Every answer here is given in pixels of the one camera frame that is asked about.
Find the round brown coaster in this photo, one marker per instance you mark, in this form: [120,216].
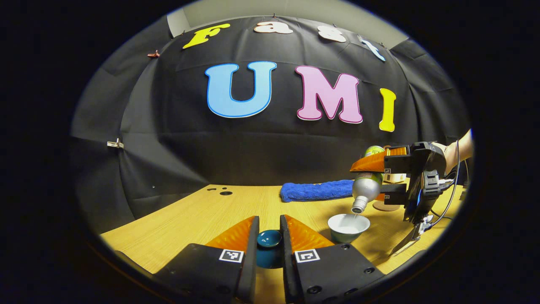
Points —
[382,207]

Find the green label water bottle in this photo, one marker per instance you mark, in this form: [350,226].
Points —
[365,188]

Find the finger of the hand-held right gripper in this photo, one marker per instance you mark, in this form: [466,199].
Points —
[396,164]
[394,192]

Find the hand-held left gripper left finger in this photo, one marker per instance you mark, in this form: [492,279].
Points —
[252,261]

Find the silver metal clip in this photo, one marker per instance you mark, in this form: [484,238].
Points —
[115,144]

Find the red clip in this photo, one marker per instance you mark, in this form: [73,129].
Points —
[154,54]

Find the blue towel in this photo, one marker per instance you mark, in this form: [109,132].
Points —
[316,191]

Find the teal teacup lid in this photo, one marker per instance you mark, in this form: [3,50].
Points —
[269,240]

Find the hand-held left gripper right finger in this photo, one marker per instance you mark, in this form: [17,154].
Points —
[286,266]

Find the black backdrop cloth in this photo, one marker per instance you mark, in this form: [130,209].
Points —
[253,152]

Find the ceramic teacup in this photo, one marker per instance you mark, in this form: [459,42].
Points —
[350,230]

